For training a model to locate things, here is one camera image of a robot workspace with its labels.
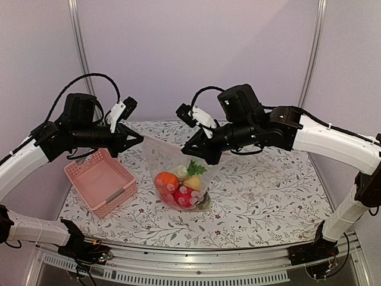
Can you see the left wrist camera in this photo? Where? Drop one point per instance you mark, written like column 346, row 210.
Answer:
column 120, row 111

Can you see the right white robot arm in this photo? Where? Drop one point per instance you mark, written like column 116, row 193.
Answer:
column 290, row 128

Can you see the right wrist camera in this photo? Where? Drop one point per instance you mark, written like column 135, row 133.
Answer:
column 194, row 116

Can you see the red apple toy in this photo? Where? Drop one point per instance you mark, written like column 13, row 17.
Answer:
column 185, row 197

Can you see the right aluminium frame post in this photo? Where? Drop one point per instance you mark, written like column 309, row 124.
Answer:
column 315, row 45

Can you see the pink plastic basket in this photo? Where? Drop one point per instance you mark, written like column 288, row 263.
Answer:
column 102, row 182

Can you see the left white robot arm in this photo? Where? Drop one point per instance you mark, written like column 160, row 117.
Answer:
column 75, row 128

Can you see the left aluminium frame post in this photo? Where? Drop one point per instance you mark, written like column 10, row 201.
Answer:
column 77, row 33

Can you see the aluminium frame post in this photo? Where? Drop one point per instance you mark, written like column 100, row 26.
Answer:
column 315, row 45
column 77, row 33

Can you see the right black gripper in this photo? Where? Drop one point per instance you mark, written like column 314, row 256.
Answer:
column 204, row 150

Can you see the orange red mango toy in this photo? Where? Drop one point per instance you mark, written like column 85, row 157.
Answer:
column 167, row 198

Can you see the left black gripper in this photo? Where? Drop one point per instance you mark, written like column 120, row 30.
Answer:
column 119, row 140

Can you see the clear zip top bag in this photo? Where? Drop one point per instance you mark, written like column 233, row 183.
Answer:
column 181, row 181

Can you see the floral tablecloth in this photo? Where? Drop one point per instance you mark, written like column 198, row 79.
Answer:
column 271, row 198

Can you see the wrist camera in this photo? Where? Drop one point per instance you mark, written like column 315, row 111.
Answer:
column 194, row 116
column 120, row 111

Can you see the white garlic toy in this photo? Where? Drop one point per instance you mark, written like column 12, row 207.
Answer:
column 192, row 169

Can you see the front aluminium rail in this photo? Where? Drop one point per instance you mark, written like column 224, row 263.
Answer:
column 134, row 264

